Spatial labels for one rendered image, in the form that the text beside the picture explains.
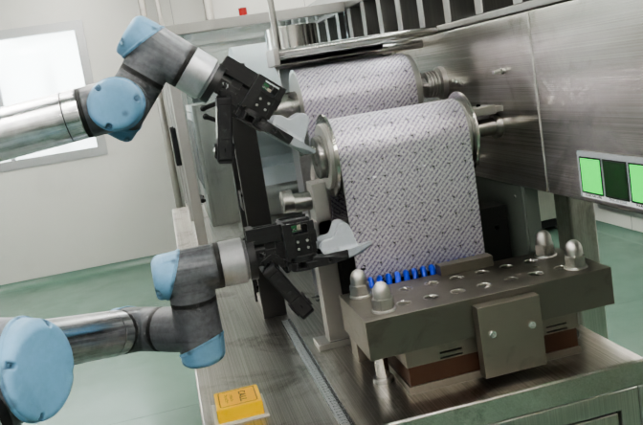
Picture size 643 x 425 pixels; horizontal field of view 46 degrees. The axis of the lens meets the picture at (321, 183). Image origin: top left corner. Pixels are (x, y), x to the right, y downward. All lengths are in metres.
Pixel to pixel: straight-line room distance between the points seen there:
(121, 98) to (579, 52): 0.65
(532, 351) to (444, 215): 0.28
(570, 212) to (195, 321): 0.78
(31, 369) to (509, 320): 0.66
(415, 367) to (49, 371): 0.53
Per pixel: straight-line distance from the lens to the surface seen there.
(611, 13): 1.08
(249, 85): 1.26
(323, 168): 1.28
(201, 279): 1.22
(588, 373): 1.21
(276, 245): 1.24
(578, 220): 1.60
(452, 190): 1.32
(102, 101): 1.09
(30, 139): 1.13
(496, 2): 1.45
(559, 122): 1.23
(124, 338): 1.27
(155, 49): 1.23
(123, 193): 6.83
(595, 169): 1.15
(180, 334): 1.25
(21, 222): 6.95
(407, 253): 1.31
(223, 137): 1.25
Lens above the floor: 1.39
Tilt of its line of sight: 8 degrees down
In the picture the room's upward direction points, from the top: 9 degrees counter-clockwise
